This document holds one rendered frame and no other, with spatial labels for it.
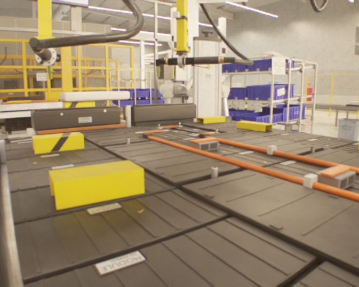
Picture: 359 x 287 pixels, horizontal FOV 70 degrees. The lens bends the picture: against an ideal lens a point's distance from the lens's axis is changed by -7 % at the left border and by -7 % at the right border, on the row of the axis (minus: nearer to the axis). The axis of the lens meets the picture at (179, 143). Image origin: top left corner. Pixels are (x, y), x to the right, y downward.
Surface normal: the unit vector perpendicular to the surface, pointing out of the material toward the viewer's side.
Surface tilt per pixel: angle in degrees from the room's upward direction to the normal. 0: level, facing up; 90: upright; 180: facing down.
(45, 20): 90
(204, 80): 90
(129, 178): 90
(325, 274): 0
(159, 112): 90
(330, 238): 0
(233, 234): 0
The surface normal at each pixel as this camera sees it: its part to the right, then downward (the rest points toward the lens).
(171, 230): 0.00, -0.98
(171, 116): 0.57, 0.15
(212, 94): 0.33, 0.18
